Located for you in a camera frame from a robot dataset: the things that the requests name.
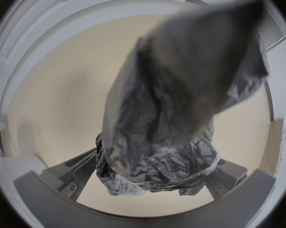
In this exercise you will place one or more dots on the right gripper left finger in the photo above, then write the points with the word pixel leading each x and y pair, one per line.
pixel 71 174

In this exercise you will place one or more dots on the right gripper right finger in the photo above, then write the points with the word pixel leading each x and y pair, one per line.
pixel 228 177

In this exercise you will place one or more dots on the black plastic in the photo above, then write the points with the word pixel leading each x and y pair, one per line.
pixel 180 79

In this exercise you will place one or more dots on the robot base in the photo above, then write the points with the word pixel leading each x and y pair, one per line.
pixel 22 165

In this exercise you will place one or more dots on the white wardrobe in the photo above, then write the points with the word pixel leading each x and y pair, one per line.
pixel 26 32

